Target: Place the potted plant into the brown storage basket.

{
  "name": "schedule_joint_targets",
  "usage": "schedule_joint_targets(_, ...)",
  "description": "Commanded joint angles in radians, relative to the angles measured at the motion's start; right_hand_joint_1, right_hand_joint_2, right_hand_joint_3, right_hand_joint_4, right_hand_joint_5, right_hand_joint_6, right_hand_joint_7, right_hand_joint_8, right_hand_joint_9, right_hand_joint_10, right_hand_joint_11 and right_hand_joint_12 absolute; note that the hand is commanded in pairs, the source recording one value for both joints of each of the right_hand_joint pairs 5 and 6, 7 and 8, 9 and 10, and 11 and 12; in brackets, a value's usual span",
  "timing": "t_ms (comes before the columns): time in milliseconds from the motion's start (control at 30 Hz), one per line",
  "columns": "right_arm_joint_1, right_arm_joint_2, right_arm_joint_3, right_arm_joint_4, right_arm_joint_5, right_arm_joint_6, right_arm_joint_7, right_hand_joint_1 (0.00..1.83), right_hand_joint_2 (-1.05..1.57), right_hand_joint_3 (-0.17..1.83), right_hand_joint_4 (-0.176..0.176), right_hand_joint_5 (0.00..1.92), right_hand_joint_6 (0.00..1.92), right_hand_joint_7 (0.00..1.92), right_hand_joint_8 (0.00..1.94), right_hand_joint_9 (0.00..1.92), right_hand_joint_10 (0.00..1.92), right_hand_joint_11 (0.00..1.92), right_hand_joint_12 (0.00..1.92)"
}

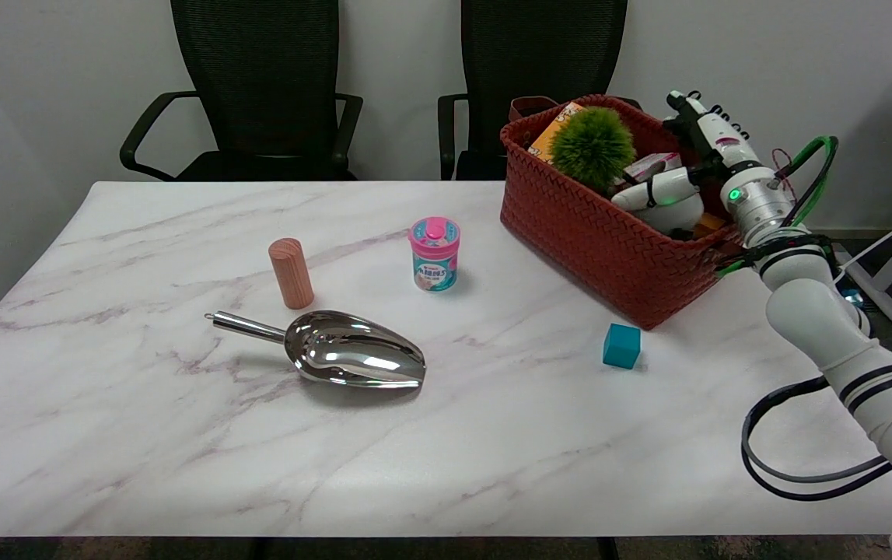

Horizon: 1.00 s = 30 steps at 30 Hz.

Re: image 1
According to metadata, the pink teal lidded jar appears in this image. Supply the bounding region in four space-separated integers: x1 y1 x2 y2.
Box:
409 217 461 293

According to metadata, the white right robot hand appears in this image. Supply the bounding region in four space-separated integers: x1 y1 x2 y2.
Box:
611 90 762 234

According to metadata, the silver metal scoop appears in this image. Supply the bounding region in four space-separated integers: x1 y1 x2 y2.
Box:
205 310 427 388

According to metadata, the teal cube block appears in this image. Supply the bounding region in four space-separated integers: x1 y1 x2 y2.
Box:
603 324 642 370

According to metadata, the pink wooden cylinder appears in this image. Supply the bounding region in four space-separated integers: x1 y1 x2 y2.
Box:
268 238 315 310

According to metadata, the red woven basket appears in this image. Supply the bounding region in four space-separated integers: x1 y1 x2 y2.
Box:
500 95 773 331

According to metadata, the black mesh office chair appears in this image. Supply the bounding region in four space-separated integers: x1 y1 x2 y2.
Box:
438 0 642 181
120 0 364 183

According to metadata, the white pink carton box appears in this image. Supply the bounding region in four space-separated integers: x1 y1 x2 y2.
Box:
623 152 683 186

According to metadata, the orange snack box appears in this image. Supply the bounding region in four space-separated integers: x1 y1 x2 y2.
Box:
528 102 586 164

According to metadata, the black green cable bundle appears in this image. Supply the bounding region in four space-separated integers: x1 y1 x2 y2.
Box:
715 136 892 502

